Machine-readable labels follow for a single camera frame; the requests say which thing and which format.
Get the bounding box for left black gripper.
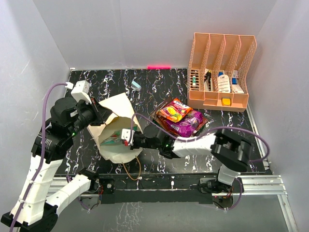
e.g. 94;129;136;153
69;96;113;136

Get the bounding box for teal Fox's candy packet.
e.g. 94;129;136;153
100;130;122;145

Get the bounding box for brown paper bag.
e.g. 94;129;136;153
87;93;142;164

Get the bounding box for red Doritos chips bag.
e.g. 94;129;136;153
159;116;208;137

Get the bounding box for colourful candy packet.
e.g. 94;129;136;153
156;98;193;123

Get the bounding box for purple snack packet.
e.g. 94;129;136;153
160;110;206;137

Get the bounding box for red brown snack box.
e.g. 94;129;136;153
150;99;169;122

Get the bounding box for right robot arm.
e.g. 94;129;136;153
121;125;252;193

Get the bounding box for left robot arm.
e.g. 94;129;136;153
0;97;112;232

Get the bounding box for light blue stapler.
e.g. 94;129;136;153
131;81;141;91

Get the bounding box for pink tape strip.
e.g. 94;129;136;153
147;65;171;70

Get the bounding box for yellow sticky notes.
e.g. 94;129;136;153
221;98;231;106

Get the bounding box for white labelled bottle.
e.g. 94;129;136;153
217;74;231;93

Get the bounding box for orange desk organizer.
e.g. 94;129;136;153
187;32;257;112

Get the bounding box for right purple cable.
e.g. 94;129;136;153
130;113;271;163

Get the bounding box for purple cable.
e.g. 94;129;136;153
8;82;68;232
130;113;271;163

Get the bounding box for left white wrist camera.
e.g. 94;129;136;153
65;80;92;104

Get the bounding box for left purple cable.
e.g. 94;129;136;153
8;82;68;232

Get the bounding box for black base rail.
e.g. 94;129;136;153
99;174;230;204

